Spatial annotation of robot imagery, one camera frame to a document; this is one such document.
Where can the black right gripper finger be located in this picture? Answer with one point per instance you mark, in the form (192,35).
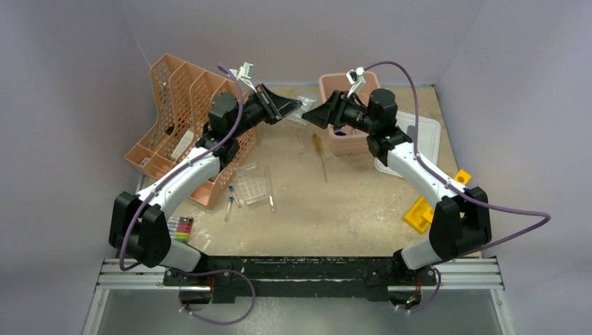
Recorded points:
(338,124)
(322,115)

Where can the clear plastic well plate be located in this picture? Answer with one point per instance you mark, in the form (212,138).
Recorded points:
(252,183)

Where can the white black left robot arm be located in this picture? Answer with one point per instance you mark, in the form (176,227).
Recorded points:
(139,224)

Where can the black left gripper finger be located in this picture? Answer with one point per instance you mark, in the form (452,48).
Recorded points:
(282,112)
(275,103)

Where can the colored marker pack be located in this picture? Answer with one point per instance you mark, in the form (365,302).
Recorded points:
(179,228)

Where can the brown bristle tube brush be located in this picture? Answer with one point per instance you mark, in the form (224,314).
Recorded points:
(319,151)

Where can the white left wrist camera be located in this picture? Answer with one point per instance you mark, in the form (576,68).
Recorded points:
(243,75)

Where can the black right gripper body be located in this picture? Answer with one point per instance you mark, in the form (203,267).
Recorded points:
(357,114)

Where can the blue capped tube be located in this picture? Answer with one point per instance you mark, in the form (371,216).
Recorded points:
(228,209)
(234,195)

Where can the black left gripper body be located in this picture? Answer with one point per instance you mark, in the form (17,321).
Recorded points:
(256,112)

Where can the clay triangle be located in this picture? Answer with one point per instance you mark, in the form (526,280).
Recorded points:
(308,102)

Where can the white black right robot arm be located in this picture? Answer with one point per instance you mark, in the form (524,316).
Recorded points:
(459,224)

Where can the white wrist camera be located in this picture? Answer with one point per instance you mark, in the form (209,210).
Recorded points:
(356,79)
(243,75)

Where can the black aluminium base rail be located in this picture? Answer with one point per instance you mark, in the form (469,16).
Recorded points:
(371,278)

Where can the orange perforated file organizer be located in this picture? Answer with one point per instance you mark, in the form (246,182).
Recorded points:
(183,95)

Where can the pink plastic bin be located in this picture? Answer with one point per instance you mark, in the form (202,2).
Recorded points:
(355,142)

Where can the white plastic bin lid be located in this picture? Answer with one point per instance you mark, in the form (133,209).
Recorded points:
(425,133)

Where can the yellow test tube rack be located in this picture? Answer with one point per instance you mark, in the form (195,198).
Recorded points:
(419,217)

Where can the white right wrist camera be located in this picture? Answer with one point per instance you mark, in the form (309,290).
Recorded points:
(356,79)

